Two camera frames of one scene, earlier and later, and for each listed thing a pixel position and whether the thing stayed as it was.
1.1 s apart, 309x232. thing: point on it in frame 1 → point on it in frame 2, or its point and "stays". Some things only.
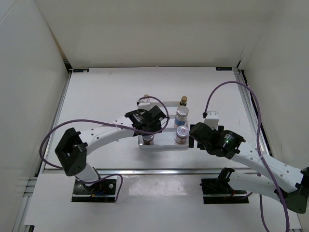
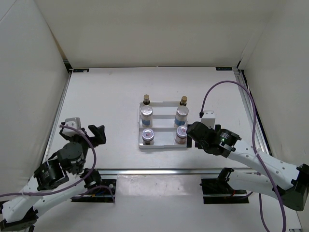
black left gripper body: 155,127 → 79,137
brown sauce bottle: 183,102 stays
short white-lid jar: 181,137 stays
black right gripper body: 207,148 stays
